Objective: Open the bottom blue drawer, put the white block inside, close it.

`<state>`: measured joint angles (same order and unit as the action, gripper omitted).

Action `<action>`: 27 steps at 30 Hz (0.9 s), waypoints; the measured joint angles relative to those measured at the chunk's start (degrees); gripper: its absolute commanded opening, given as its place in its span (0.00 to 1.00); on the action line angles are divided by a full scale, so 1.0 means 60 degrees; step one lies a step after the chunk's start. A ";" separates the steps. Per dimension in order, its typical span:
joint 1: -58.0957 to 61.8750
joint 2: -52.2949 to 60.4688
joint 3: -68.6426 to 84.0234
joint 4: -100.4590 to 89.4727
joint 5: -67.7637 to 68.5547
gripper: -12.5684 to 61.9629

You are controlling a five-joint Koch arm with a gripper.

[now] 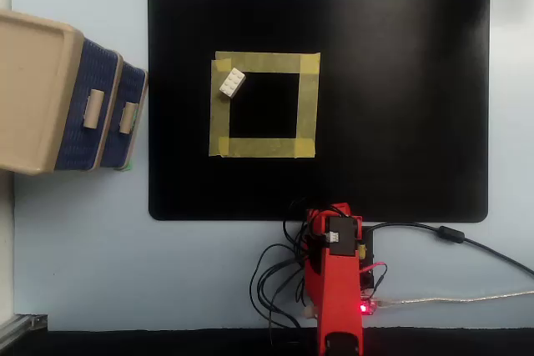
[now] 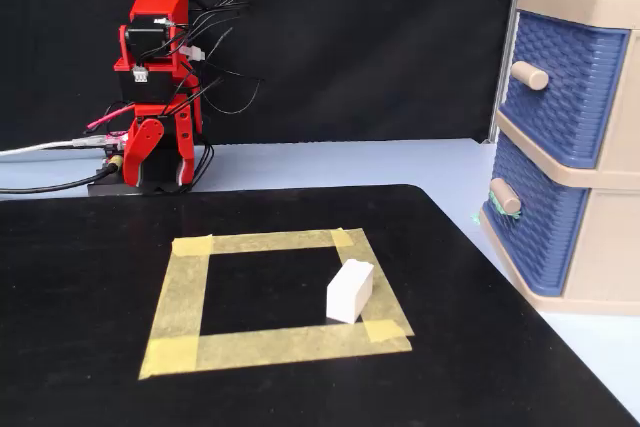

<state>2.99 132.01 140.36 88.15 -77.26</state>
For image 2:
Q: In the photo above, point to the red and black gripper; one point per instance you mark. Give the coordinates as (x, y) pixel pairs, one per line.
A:
(146, 86)

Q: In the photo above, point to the green rubber band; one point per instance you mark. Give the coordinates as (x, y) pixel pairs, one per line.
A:
(502, 211)

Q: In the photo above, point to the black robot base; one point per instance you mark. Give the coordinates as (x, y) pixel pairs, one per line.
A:
(160, 172)

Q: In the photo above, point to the grey metal pole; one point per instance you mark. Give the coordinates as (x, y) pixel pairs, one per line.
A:
(512, 37)

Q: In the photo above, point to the beige plastic drawer cabinet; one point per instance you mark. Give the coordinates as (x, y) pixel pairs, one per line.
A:
(615, 227)

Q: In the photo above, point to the small controller circuit board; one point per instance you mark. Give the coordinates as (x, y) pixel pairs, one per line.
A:
(116, 141)

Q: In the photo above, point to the black table mat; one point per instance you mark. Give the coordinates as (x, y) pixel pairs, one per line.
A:
(75, 297)

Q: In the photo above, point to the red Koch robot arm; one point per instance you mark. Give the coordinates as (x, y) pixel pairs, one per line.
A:
(160, 4)

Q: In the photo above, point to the white cube block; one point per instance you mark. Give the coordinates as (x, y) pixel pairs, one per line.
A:
(347, 292)

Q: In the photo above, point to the yellow masking tape strip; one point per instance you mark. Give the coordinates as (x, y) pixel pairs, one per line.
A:
(280, 347)
(280, 240)
(180, 292)
(377, 287)

